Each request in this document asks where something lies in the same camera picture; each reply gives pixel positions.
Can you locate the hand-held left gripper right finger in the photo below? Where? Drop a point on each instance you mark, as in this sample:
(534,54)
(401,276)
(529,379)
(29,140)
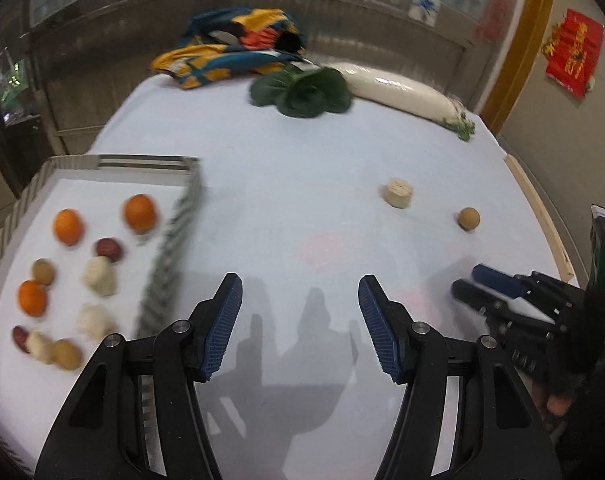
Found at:
(380,332)

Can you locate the green leafy vegetable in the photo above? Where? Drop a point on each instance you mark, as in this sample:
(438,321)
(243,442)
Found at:
(302,92)

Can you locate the white radish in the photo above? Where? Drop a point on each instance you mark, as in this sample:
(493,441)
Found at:
(402,92)

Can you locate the person's right hand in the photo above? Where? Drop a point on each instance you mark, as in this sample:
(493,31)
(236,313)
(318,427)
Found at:
(562,395)

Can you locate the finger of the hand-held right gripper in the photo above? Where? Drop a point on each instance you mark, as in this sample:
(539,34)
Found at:
(475,297)
(497,282)

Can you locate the tan longan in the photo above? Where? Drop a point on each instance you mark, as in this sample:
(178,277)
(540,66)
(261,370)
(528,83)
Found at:
(43,271)
(65,354)
(468,219)

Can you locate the striped tray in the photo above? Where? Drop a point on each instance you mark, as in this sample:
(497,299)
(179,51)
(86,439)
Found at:
(177,220)

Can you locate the blue print wall tile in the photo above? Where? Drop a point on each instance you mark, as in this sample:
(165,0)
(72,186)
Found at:
(425,6)

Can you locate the colourful patterned cloth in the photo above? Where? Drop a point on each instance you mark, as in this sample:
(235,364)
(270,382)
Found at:
(222,55)

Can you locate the red date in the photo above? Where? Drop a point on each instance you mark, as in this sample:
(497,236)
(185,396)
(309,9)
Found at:
(20,337)
(108,249)

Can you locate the red wall poster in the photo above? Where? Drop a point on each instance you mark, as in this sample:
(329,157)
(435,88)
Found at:
(575,52)

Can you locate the orange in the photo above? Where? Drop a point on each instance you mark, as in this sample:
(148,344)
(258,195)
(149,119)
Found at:
(67,227)
(140,214)
(32,298)

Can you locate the white sugarcane chunk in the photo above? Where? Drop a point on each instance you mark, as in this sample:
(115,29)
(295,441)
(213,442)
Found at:
(100,276)
(95,320)
(397,192)
(37,346)

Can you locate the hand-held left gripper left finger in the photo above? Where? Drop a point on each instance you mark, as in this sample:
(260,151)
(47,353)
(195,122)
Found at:
(222,330)

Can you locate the white tablecloth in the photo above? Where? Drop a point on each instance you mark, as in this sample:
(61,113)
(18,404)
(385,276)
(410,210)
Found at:
(292,185)

